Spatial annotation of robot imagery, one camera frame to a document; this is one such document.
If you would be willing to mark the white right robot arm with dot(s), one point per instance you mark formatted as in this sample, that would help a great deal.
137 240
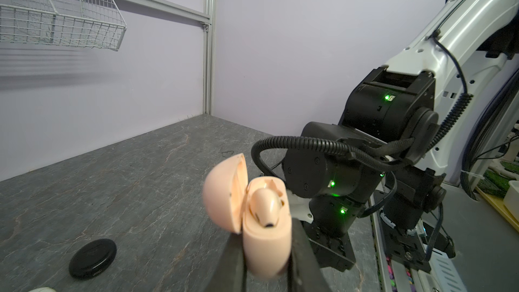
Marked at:
388 154

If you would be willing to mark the black round charging case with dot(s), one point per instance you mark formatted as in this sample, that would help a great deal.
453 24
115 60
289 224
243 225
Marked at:
92 259

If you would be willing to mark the pink round charging case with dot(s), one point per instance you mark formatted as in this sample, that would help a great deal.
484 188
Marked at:
226 195

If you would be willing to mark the white plastic tray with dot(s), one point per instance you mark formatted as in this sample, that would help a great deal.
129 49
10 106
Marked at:
511 199

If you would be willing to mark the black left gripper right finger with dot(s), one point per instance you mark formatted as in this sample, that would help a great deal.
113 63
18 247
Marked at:
304 272

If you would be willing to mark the white wire wall shelf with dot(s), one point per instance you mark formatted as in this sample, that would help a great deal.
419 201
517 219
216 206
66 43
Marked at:
96 24

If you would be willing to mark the white earbud charging case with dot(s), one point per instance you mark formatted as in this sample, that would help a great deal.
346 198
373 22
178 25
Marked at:
43 289

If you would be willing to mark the pink earbud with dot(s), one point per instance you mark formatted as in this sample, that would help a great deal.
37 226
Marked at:
265 205

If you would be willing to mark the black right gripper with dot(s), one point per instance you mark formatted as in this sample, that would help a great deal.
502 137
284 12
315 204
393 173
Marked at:
332 250

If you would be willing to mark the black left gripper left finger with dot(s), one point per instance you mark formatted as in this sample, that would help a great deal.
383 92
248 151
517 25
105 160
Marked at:
230 274

